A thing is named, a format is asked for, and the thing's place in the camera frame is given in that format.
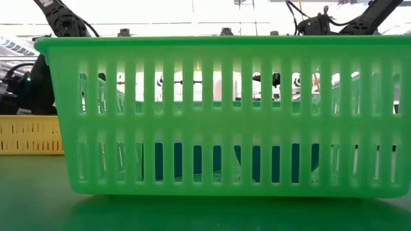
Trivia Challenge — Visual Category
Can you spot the blue box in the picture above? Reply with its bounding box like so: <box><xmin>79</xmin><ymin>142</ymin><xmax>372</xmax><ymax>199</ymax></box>
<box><xmin>141</xmin><ymin>142</ymin><xmax>320</xmax><ymax>184</ymax></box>

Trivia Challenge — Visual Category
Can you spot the yellow slotted plastic basket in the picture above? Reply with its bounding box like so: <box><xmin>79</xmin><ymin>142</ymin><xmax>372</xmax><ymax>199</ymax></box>
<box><xmin>0</xmin><ymin>114</ymin><xmax>64</xmax><ymax>156</ymax></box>

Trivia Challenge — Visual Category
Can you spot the white louvered vent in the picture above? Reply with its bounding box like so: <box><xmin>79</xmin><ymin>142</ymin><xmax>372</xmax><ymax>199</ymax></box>
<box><xmin>0</xmin><ymin>35</ymin><xmax>40</xmax><ymax>58</ymax></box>

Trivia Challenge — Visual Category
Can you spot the black horizontal rod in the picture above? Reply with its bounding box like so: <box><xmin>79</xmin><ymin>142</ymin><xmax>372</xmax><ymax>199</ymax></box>
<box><xmin>156</xmin><ymin>79</ymin><xmax>204</xmax><ymax>87</ymax></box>

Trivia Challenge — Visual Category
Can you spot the green slotted plastic basket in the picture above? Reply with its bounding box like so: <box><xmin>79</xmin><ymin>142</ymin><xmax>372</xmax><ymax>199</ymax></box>
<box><xmin>33</xmin><ymin>35</ymin><xmax>411</xmax><ymax>199</ymax></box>

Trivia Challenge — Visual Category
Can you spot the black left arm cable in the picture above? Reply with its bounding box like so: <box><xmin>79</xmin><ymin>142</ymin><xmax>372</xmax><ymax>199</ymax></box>
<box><xmin>3</xmin><ymin>62</ymin><xmax>35</xmax><ymax>80</ymax></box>

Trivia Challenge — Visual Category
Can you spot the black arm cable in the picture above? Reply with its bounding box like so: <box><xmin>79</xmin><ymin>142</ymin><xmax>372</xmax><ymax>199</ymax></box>
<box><xmin>284</xmin><ymin>0</ymin><xmax>354</xmax><ymax>35</ymax></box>
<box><xmin>3</xmin><ymin>62</ymin><xmax>35</xmax><ymax>80</ymax></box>

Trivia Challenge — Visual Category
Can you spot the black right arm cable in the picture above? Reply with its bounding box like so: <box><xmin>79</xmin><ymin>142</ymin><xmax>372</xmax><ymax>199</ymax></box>
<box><xmin>284</xmin><ymin>0</ymin><xmax>354</xmax><ymax>35</ymax></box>

